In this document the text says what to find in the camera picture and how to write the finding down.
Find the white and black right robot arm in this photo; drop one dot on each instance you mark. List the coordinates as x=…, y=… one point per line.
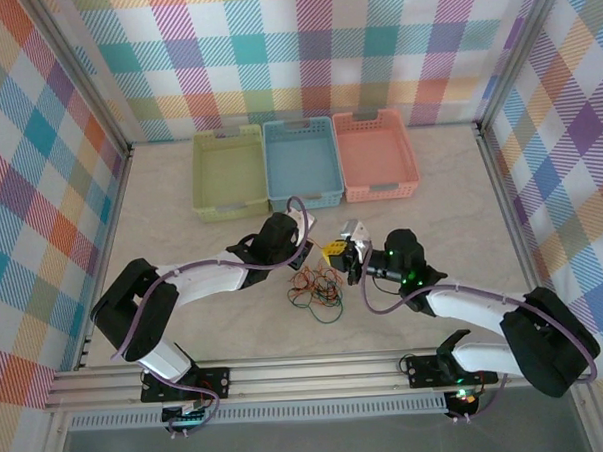
x=475, y=303

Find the blue perforated plastic basket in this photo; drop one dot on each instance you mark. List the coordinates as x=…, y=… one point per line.
x=301, y=166

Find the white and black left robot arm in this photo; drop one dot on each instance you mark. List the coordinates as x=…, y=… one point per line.
x=209, y=280

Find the pink perforated plastic basket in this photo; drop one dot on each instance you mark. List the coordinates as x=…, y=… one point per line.
x=376, y=157

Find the aluminium frame post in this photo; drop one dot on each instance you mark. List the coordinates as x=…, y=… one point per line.
x=87, y=80
x=516, y=51

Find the aluminium table side rail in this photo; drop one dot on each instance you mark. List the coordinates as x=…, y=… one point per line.
x=509, y=202
x=107, y=244

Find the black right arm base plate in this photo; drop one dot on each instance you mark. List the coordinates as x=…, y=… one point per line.
x=420, y=371

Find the green perforated plastic basket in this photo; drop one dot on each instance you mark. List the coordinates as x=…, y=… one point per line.
x=226, y=174

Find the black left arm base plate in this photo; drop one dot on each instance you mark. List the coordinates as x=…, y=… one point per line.
x=215, y=382

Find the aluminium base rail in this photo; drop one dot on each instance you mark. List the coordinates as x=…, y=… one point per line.
x=313, y=373

